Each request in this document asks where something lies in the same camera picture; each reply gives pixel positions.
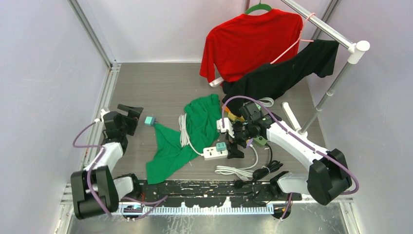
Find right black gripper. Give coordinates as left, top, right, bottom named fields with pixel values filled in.
left=225, top=121, right=256, bottom=158

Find teal plug adapter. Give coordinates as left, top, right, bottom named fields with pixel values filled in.
left=144, top=116, right=158, bottom=127
left=216, top=142, right=226, bottom=152

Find white power strip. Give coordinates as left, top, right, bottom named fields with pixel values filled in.
left=202, top=147, right=228, bottom=160

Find green power strip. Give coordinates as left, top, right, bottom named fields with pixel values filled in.
left=253, top=136, right=267, bottom=147

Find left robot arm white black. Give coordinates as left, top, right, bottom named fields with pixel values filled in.
left=71, top=104, right=144, bottom=220

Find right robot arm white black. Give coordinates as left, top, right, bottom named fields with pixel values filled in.
left=216, top=102, right=353, bottom=205

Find orange power strip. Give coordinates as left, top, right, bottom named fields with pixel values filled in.
left=224, top=107, right=245, bottom=122

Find green t-shirt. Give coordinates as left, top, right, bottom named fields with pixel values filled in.
left=146, top=94, right=222, bottom=184

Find red t-shirt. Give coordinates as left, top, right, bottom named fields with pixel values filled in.
left=199, top=9, right=303, bottom=83

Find black t-shirt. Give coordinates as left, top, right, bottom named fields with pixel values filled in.
left=222, top=39, right=339, bottom=103

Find green clothes hanger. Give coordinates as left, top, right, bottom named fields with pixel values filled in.
left=244, top=3, right=272, bottom=15

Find pink clothes hanger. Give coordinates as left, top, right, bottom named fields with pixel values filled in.
left=270, top=12, right=316, bottom=64

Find silver clothes rack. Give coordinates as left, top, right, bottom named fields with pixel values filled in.
left=281, top=0, right=371, bottom=136

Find purple strip white cable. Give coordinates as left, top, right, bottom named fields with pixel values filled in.
left=215, top=145, right=260, bottom=181

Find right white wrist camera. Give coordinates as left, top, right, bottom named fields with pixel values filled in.
left=216, top=117, right=234, bottom=135

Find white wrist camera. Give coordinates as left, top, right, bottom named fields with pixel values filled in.
left=99, top=108, right=110, bottom=122
left=216, top=117, right=234, bottom=135

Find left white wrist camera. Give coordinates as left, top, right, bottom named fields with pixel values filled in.
left=99, top=108, right=110, bottom=122

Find black coiled cable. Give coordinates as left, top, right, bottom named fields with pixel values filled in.
left=233, top=145, right=284, bottom=190

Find aluminium frame rail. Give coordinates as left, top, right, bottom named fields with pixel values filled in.
left=68, top=0, right=122, bottom=130

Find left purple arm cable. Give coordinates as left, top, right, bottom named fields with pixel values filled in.
left=72, top=119, right=169, bottom=221

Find white power strip cable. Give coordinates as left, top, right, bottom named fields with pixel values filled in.
left=178, top=113, right=205, bottom=157

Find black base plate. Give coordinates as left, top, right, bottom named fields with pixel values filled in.
left=121, top=180, right=288, bottom=208

